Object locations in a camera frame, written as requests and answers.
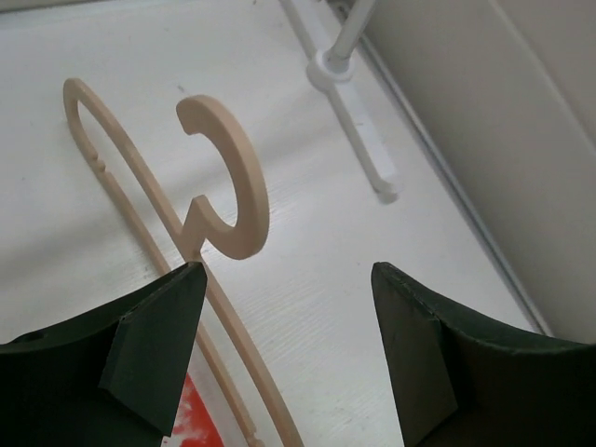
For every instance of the orange white tie-dye trousers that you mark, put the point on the orange white tie-dye trousers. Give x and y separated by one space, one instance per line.
193 426

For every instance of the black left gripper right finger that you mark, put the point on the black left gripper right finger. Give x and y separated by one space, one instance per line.
460 378

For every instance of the white clothes rack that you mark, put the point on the white clothes rack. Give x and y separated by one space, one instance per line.
330 70

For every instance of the beige plastic hanger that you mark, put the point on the beige plastic hanger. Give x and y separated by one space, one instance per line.
217 199

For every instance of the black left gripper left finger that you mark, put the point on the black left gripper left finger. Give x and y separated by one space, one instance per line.
112 376

